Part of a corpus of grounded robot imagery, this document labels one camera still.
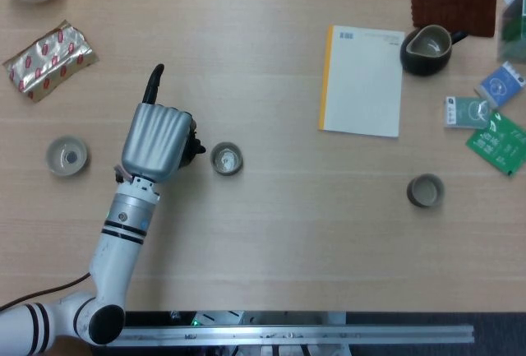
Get dark ceramic pitcher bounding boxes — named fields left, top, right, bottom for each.
left=399, top=24, right=469, bottom=77

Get clear green tea box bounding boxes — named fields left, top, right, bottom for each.
left=496, top=0, right=526, bottom=64

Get black cast iron teapot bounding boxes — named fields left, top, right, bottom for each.
left=177, top=119, right=207, bottom=168

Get dark ceramic teacup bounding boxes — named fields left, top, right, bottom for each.
left=210, top=141, right=244, bottom=176
left=406, top=173, right=446, bottom=209

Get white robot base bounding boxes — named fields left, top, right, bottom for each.
left=191, top=310, right=247, bottom=326

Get white notebook yellow spine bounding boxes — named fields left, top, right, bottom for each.
left=316, top=24, right=407, bottom=139

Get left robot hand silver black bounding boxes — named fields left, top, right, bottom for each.
left=120, top=63, right=203, bottom=184

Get green tea packet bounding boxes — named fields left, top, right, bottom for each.
left=465, top=110, right=526, bottom=178

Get grey-green tea sachet box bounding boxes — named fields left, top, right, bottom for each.
left=443, top=95, right=493, bottom=130

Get aluminium rail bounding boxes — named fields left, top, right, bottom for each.
left=118, top=324, right=476, bottom=348

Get brown round stool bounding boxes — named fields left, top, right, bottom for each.
left=48, top=333, right=99, bottom=356

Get gold foil packet red prints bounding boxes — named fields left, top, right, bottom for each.
left=2, top=19, right=99, bottom=104

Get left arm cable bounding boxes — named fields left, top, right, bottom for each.
left=0, top=272, right=92, bottom=312

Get blue tea sachet box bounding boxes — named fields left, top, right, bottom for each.
left=474, top=61, right=526, bottom=109

